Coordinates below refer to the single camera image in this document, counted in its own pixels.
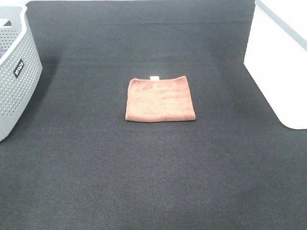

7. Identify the black table mat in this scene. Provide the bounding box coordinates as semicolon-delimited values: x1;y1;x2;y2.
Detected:
0;0;307;230

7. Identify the brown towel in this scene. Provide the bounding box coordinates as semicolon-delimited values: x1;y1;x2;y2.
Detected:
125;76;196;123

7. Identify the white storage box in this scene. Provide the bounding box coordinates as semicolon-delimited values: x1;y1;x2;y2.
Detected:
244;0;307;129

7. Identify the grey perforated laundry basket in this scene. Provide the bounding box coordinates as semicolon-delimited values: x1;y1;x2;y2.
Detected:
0;2;43;140

